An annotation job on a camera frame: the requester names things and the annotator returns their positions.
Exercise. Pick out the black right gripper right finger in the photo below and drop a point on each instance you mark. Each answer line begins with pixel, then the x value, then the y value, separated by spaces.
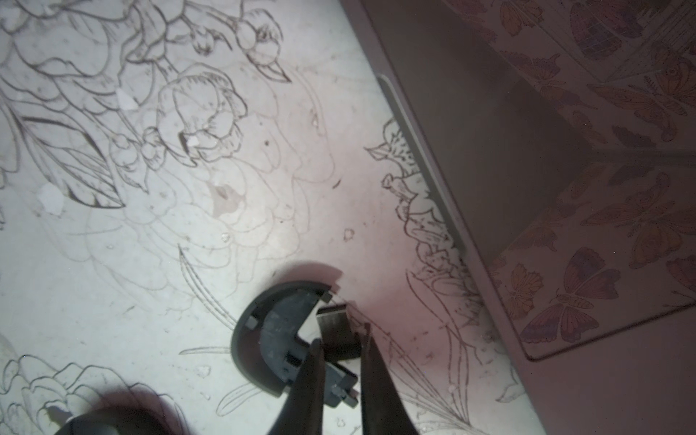
pixel 382 408

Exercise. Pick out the black wireless mouse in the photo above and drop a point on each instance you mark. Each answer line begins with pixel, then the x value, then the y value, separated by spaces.
pixel 119 420

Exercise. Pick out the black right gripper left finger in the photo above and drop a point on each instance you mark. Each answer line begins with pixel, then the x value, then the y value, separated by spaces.
pixel 302 413

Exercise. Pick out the grey laptop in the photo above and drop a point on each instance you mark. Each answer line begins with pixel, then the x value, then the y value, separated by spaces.
pixel 556 141

